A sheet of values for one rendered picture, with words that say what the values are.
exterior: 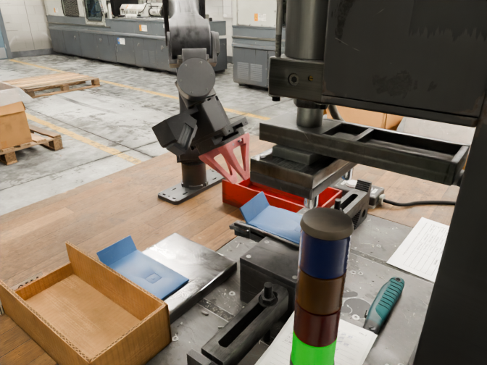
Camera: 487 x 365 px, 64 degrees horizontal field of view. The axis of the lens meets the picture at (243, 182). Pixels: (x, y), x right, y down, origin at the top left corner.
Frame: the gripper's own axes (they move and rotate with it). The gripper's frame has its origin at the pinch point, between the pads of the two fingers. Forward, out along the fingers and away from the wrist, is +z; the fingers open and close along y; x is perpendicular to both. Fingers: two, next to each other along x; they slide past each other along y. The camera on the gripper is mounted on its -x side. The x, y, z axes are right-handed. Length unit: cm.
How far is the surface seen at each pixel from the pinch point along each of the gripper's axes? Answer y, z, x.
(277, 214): 3.2, 9.1, 1.5
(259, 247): 5.5, 10.3, -7.9
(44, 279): -21.1, 0.3, -30.0
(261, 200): 0.5, 6.1, 2.0
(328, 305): 31.0, 6.1, -27.0
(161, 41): -530, -198, 477
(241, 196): -14.3, 7.1, 11.6
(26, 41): -961, -412, 448
